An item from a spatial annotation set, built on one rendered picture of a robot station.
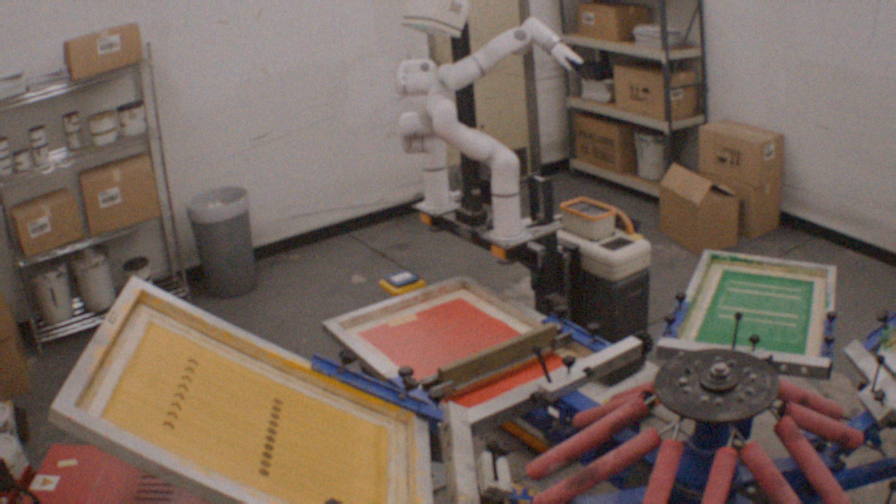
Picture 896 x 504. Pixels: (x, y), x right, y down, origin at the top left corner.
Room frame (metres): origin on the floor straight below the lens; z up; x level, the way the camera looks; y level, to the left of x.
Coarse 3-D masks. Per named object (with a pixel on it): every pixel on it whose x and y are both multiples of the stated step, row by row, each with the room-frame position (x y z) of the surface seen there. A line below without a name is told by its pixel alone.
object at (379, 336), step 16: (416, 320) 2.49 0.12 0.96; (368, 336) 2.40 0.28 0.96; (384, 336) 2.40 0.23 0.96; (400, 336) 2.39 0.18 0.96; (384, 352) 2.29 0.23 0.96; (400, 352) 2.28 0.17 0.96; (416, 368) 2.17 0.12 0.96; (480, 384) 2.05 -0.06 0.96; (496, 384) 2.04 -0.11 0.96; (512, 384) 2.03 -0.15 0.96; (448, 400) 1.98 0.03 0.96; (464, 400) 1.97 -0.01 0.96; (480, 400) 1.96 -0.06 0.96
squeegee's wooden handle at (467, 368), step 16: (528, 336) 2.13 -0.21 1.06; (544, 336) 2.16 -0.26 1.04; (480, 352) 2.06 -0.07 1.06; (496, 352) 2.07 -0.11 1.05; (512, 352) 2.09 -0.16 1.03; (528, 352) 2.12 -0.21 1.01; (448, 368) 1.99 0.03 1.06; (464, 368) 2.01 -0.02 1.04; (480, 368) 2.04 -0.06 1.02; (496, 368) 2.06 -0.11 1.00
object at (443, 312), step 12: (456, 300) 2.62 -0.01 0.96; (420, 312) 2.55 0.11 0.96; (432, 312) 2.54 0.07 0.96; (444, 312) 2.54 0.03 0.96; (456, 312) 2.53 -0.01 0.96; (468, 312) 2.52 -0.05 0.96; (480, 312) 2.51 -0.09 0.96; (432, 324) 2.46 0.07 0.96; (492, 324) 2.42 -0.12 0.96; (504, 324) 2.41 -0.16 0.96; (504, 336) 2.33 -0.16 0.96; (552, 360) 2.15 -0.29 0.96; (516, 372) 2.10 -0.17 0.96; (528, 372) 2.09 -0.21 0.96; (540, 372) 2.08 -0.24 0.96; (516, 384) 2.03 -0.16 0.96
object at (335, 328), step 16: (432, 288) 2.66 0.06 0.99; (448, 288) 2.68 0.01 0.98; (464, 288) 2.71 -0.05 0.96; (480, 288) 2.63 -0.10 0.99; (384, 304) 2.56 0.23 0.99; (400, 304) 2.58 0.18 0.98; (416, 304) 2.61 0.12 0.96; (496, 304) 2.54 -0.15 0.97; (512, 304) 2.48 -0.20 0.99; (336, 320) 2.47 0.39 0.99; (352, 320) 2.48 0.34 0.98; (368, 320) 2.51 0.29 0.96; (528, 320) 2.39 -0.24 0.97; (336, 336) 2.36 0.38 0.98; (368, 352) 2.23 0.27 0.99; (592, 352) 2.11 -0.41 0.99; (368, 368) 2.18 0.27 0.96; (384, 368) 2.13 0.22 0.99; (528, 384) 1.97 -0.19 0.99
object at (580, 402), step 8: (576, 392) 1.82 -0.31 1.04; (560, 400) 1.80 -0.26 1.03; (568, 400) 1.79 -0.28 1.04; (576, 400) 1.78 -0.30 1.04; (584, 400) 1.78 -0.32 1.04; (592, 400) 1.77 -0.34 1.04; (568, 408) 1.77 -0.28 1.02; (576, 408) 1.74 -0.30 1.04; (584, 408) 1.74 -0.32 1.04; (568, 416) 1.77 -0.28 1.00
